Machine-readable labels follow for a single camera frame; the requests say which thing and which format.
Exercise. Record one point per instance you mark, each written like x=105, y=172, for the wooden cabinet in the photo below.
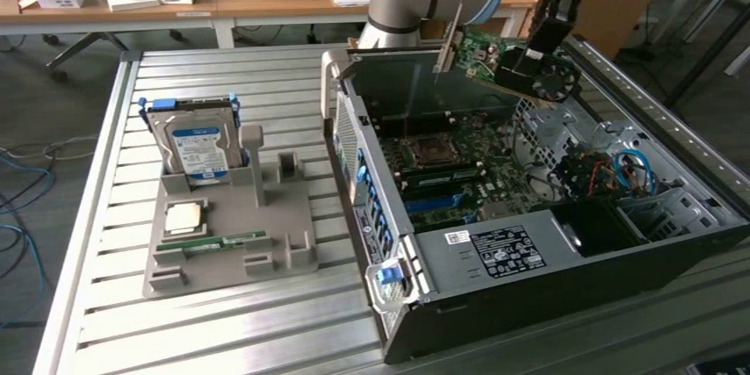
x=615, y=6

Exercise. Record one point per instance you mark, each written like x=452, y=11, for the blue case latch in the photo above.
x=390, y=275

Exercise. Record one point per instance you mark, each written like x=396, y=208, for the grey power supply unit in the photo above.
x=444, y=261

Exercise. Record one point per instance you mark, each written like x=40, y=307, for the green graphics card black shroud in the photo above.
x=474, y=50

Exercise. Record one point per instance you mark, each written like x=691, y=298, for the metal disk bay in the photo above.
x=679, y=212

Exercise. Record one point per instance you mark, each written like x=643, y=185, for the green motherboard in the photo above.
x=498, y=182

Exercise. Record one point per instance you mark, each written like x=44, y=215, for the CPU chip with metal lid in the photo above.
x=184, y=219

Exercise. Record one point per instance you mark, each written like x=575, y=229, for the black open PC case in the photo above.
x=527, y=305

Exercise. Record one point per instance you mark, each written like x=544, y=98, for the hard disk in blue caddy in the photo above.
x=193, y=146

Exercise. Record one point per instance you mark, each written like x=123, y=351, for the perforated metal drive cage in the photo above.
x=544, y=129

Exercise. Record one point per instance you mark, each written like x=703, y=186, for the green RAM stick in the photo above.
x=234, y=240

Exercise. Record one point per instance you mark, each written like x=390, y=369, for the metal CPU socket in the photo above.
x=434, y=149

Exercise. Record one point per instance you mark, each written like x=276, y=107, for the installed RAM stick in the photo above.
x=439, y=176

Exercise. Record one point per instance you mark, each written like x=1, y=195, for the grey parts rack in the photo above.
x=234, y=225

